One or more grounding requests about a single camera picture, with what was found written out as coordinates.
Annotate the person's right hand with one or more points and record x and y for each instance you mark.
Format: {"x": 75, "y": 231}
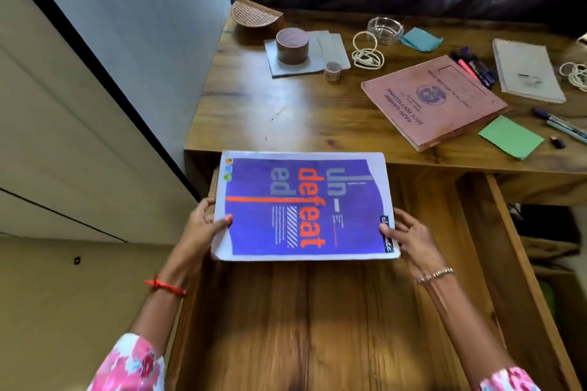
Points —
{"x": 417, "y": 244}

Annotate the person's left hand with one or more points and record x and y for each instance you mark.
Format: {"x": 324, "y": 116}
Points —
{"x": 197, "y": 239}

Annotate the person's left thumb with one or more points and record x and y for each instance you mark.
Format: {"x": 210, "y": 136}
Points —
{"x": 224, "y": 223}

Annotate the person's right thumb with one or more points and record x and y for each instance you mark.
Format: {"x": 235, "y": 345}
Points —
{"x": 389, "y": 232}

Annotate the blue and orange notebook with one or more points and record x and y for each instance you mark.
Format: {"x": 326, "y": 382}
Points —
{"x": 284, "y": 221}

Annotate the person's left forearm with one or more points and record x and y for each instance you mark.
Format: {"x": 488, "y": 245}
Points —
{"x": 163, "y": 308}

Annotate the person's right forearm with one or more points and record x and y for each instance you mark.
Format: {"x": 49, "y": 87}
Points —
{"x": 463, "y": 326}

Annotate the open wooden drawer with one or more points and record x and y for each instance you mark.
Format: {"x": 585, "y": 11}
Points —
{"x": 321, "y": 326}

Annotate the wooden desk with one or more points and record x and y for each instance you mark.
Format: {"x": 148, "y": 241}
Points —
{"x": 293, "y": 115}

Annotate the green sticky note pad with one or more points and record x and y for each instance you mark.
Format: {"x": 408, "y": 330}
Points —
{"x": 510, "y": 136}

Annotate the wooden side shelf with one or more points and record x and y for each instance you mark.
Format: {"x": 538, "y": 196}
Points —
{"x": 545, "y": 248}

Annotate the white cabinet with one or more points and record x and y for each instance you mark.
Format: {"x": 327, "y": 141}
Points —
{"x": 69, "y": 175}

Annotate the small tape roll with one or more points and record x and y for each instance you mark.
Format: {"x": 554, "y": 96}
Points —
{"x": 332, "y": 71}

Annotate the pink floral left sleeve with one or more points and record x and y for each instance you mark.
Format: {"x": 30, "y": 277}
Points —
{"x": 128, "y": 365}

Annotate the pink floral sleeve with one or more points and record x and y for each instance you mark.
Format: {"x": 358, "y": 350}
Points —
{"x": 128, "y": 365}
{"x": 509, "y": 380}

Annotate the pink highlighter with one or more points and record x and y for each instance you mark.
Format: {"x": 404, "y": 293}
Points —
{"x": 468, "y": 70}

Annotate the black marker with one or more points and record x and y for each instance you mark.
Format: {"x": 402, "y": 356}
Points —
{"x": 458, "y": 57}

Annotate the grey paper sheets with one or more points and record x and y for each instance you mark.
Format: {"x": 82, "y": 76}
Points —
{"x": 325, "y": 54}

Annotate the round brown wooden container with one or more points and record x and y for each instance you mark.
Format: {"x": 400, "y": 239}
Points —
{"x": 292, "y": 46}

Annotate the blue marker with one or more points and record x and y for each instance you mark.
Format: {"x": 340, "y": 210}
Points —
{"x": 481, "y": 66}

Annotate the pink floral right sleeve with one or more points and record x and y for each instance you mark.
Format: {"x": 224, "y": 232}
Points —
{"x": 509, "y": 380}

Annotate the small black cap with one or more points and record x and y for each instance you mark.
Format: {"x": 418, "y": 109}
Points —
{"x": 557, "y": 143}

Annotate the teal sticky note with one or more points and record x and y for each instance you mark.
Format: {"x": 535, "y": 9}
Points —
{"x": 421, "y": 40}

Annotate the dark blue pen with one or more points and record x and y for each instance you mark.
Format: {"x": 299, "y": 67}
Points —
{"x": 557, "y": 120}

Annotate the clear glass ashtray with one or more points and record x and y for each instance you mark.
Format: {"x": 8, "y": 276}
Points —
{"x": 385, "y": 29}

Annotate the light blue pen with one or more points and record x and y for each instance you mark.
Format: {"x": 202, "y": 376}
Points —
{"x": 566, "y": 131}

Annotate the semicircular wooden woven holder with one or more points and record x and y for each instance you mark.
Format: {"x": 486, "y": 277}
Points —
{"x": 254, "y": 17}

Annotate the grey notebook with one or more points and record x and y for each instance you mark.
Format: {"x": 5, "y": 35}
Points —
{"x": 527, "y": 67}

